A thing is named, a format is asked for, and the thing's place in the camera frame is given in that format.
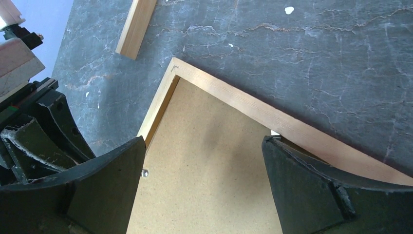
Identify brown fibreboard backing board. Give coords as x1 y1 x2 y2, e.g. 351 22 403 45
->
127 79 282 234

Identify brown wooden picture frame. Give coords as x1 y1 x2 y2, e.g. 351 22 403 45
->
137 57 413 186

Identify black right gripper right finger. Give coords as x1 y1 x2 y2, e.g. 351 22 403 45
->
262 136 413 234

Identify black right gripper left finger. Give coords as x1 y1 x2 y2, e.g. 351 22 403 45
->
0 137 146 234

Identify light wooden clothes rack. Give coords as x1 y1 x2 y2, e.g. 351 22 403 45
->
115 0 157 60

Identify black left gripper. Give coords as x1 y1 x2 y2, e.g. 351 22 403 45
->
0 78 96 184

